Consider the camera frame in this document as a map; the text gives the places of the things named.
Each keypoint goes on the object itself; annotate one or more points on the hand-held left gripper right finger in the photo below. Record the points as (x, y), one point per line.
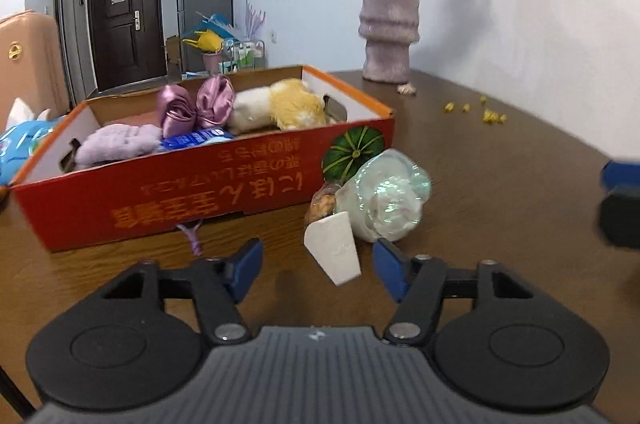
(387, 268)

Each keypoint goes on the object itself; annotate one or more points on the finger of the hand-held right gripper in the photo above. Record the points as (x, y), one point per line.
(622, 176)
(620, 219)

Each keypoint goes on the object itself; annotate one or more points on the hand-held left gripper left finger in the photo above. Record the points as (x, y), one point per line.
(247, 268)

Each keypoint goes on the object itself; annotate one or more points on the white wedge sponge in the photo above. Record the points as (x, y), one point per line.
(335, 249)

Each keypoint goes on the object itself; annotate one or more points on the red cardboard box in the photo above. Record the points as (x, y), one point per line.
(225, 189)

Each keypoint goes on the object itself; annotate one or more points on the blue white packet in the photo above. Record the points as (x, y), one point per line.
(197, 139)

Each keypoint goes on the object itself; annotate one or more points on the purple fluffy cloth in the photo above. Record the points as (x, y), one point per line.
(117, 144)

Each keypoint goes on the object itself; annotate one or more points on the purple ribbon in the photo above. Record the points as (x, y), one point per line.
(192, 236)

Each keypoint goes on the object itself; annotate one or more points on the brown speckled pouch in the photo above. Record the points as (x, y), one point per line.
(322, 204)

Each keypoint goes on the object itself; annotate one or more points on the scattered yellow crumbs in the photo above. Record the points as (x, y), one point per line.
(492, 117)

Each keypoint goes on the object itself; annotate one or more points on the white yellow plush toy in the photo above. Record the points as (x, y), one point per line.
(280, 106)

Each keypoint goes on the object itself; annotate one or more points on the fallen dried petal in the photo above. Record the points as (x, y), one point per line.
(406, 89)

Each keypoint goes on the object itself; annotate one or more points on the pink bucket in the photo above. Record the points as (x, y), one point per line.
(211, 63)

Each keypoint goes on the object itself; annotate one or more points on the metal storage trolley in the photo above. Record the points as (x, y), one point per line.
(245, 56)

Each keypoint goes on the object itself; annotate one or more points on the brown carton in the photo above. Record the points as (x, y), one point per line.
(173, 56)

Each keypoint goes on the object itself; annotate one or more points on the yellow plastic item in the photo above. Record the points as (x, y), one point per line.
(207, 41)

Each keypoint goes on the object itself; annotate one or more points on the pink ribbed vase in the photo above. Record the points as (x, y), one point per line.
(387, 29)

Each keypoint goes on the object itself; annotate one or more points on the blue folded bags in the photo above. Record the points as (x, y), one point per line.
(220, 24)

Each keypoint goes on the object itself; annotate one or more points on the purple feather decoration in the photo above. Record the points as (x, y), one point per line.
(255, 19)

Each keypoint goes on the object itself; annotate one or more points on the blue tissue pack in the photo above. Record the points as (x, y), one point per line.
(20, 146)

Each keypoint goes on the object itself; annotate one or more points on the dark brown entrance door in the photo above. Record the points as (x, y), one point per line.
(125, 34)

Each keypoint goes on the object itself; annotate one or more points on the pink suitcase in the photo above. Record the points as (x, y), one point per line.
(30, 69)

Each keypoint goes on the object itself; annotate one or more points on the white wall outlet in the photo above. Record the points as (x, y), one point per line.
(273, 36)

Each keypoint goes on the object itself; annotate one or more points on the side door frame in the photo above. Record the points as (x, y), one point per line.
(64, 24)

